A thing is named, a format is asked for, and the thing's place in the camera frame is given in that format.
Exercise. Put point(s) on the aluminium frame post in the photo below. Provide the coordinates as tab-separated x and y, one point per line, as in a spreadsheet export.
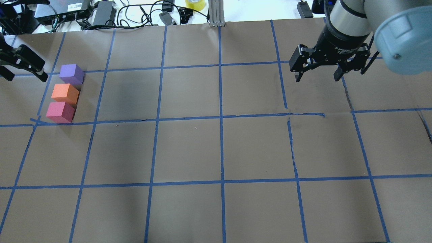
216	13

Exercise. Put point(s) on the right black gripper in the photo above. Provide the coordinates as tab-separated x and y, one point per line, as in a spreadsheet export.
338	44

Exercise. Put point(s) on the purple foam block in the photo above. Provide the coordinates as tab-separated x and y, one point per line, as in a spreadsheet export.
72	74

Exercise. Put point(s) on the yellow tape roll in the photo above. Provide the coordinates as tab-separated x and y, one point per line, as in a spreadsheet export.
197	5

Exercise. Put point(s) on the black network switch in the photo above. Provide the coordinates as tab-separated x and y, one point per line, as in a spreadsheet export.
68	10

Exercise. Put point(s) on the grey power adapter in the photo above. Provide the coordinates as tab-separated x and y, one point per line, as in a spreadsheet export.
167	19

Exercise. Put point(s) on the black power adapter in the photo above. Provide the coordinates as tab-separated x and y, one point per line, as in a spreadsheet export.
304	10

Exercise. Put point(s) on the orange foam block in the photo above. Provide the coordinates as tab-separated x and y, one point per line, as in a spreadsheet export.
65	93

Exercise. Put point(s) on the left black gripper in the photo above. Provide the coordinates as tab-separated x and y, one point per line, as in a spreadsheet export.
21	58

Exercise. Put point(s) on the black power brick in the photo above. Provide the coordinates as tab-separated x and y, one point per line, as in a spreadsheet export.
105	13

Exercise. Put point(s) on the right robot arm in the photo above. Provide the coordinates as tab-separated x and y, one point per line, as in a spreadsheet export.
357	31

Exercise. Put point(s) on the red foam block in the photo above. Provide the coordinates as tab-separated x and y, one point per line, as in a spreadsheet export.
60	112

